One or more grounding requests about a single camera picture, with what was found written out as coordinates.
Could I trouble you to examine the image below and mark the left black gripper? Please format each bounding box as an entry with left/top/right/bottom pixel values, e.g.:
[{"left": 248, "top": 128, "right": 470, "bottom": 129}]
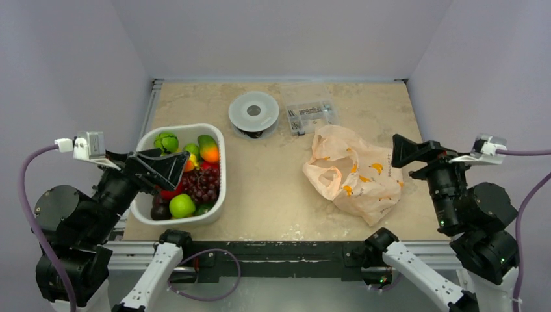
[{"left": 84, "top": 146, "right": 189, "bottom": 240}]

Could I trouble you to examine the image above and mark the red orange fake fruit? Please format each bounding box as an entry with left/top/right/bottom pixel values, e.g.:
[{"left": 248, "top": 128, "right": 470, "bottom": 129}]
[{"left": 183, "top": 154, "right": 199, "bottom": 172}]

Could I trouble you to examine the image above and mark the green fake fruit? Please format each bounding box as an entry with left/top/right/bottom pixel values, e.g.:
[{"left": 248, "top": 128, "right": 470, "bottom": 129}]
[{"left": 153, "top": 132, "right": 179, "bottom": 154}]

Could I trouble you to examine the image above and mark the orange printed plastic bag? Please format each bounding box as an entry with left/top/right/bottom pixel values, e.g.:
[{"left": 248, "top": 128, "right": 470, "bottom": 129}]
[{"left": 302, "top": 125, "right": 404, "bottom": 226}]

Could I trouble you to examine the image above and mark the green orange mango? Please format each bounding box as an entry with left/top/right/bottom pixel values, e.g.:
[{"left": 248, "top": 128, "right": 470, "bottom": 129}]
[{"left": 198, "top": 135, "right": 220, "bottom": 163}]

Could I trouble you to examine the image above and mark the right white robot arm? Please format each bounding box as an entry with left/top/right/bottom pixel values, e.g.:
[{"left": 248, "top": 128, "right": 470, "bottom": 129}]
[{"left": 363, "top": 134, "right": 520, "bottom": 311}]

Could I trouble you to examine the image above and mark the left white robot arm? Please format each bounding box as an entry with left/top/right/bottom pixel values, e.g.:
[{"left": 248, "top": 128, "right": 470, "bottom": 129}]
[{"left": 35, "top": 149, "right": 190, "bottom": 308}]

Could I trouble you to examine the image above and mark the small green lime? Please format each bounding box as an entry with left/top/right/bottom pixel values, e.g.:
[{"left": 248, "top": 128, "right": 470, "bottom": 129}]
[{"left": 183, "top": 143, "right": 200, "bottom": 157}]

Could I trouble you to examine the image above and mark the large green apple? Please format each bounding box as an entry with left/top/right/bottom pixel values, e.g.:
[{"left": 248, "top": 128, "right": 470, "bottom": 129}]
[{"left": 169, "top": 194, "right": 196, "bottom": 219}]

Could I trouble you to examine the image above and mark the red apple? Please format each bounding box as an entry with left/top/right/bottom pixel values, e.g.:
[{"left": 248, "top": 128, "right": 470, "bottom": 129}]
[{"left": 201, "top": 161, "right": 220, "bottom": 170}]

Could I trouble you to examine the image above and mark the red purple grape bunch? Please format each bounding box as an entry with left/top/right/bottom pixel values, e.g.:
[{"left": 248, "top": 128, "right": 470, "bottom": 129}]
[{"left": 180, "top": 167, "right": 220, "bottom": 205}]

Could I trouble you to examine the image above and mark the dark brown plum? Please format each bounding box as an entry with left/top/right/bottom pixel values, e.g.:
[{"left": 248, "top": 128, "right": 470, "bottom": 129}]
[{"left": 150, "top": 194, "right": 172, "bottom": 221}]

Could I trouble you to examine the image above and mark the white plastic basket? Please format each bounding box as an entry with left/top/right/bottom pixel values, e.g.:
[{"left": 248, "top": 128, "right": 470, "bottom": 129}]
[{"left": 129, "top": 123, "right": 227, "bottom": 227}]

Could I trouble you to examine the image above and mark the grey filament spool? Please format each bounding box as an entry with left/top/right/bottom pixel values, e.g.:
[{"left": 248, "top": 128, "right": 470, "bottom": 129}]
[{"left": 228, "top": 91, "right": 280, "bottom": 140}]

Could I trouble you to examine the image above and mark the clear screw organizer box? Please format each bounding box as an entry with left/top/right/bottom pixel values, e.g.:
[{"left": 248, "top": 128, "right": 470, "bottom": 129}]
[{"left": 280, "top": 83, "right": 340, "bottom": 136}]

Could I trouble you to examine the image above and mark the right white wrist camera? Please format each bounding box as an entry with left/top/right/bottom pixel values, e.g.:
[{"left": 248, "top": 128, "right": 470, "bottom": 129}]
[{"left": 449, "top": 133, "right": 507, "bottom": 166}]

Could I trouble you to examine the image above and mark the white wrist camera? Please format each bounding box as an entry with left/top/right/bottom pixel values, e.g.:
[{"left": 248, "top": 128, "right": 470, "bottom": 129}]
[
  {"left": 73, "top": 131, "right": 121, "bottom": 170},
  {"left": 449, "top": 133, "right": 507, "bottom": 166}
]

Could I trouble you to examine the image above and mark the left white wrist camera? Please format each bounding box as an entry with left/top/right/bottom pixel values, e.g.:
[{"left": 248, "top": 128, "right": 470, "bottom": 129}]
[{"left": 73, "top": 131, "right": 121, "bottom": 170}]

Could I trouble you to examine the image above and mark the aluminium frame rail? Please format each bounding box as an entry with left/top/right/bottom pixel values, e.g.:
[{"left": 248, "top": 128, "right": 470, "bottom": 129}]
[{"left": 106, "top": 78, "right": 164, "bottom": 272}]

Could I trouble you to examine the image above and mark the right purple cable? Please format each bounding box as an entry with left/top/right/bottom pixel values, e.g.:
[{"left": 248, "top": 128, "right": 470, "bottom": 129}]
[{"left": 494, "top": 148, "right": 551, "bottom": 312}]

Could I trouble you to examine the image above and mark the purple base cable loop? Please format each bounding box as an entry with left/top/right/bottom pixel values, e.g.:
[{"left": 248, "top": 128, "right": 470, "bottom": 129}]
[{"left": 166, "top": 248, "right": 242, "bottom": 302}]

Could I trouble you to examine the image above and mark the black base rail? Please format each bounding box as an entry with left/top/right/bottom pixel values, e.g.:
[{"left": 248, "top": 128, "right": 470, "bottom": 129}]
[{"left": 153, "top": 229, "right": 407, "bottom": 286}]

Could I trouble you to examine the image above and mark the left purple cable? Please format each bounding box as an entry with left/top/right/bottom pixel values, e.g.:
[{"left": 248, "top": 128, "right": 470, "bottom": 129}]
[{"left": 18, "top": 138, "right": 79, "bottom": 312}]

